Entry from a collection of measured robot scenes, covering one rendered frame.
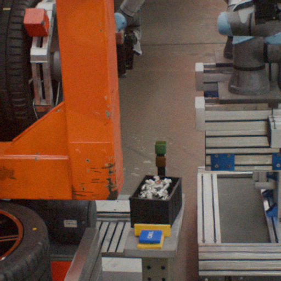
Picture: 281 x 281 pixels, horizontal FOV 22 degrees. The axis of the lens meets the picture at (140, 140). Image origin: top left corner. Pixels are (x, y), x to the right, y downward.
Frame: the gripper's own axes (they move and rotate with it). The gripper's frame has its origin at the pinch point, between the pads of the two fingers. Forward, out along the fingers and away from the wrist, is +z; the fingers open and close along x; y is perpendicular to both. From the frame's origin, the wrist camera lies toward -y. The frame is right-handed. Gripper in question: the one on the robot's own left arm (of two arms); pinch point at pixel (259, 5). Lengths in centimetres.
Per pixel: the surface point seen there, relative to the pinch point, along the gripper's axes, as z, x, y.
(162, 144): -35, 48, 52
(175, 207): -19, 41, 69
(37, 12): -42, 90, 0
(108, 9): -19, 52, -1
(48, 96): -40, 92, 32
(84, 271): 9, 66, 79
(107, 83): -14, 55, 22
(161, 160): -35, 49, 58
